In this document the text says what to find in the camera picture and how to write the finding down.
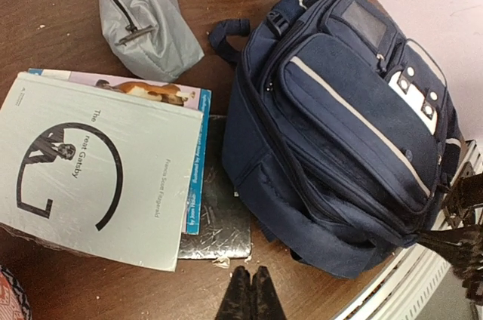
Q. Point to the blue illustrated book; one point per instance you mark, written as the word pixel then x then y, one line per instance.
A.
pixel 180 95

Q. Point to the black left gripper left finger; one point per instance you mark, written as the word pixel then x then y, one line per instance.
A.
pixel 236 302

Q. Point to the red patterned bowl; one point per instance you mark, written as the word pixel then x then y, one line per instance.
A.
pixel 14 302

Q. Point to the navy blue student backpack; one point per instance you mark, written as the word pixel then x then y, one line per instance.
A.
pixel 341 136

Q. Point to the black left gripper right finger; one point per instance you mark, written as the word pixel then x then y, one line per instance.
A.
pixel 265 304

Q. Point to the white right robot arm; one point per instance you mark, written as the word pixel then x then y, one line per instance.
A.
pixel 462 245

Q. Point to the black notebook under books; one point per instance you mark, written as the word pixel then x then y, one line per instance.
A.
pixel 225 224

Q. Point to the grey zip pouch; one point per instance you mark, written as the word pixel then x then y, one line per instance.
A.
pixel 150 37

